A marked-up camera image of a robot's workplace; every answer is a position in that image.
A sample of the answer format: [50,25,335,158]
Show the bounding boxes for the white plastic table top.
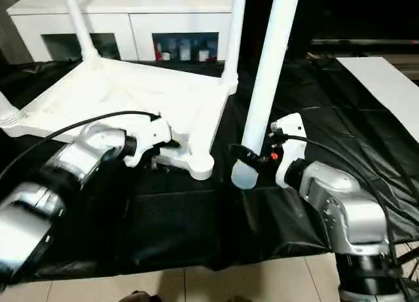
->
[0,58,240,181]

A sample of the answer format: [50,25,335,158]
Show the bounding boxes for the black work mat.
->
[0,52,419,280]

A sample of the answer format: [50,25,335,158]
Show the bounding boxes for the white flat panel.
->
[335,55,419,132]

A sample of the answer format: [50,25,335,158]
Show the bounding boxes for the white glass-door cabinet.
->
[6,0,243,62]

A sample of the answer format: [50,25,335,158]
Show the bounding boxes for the dark thin rod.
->
[392,242,419,267]

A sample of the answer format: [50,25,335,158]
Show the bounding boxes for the grey pleated curtain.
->
[0,0,35,66]

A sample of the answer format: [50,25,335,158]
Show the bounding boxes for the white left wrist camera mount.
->
[123,117,173,168]

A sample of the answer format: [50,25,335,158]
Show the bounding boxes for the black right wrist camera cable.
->
[270,133,419,283]

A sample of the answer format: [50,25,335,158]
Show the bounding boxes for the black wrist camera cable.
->
[0,110,161,181]
[270,133,419,283]

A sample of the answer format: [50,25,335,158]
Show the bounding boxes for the black left wrist camera cable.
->
[0,110,161,181]

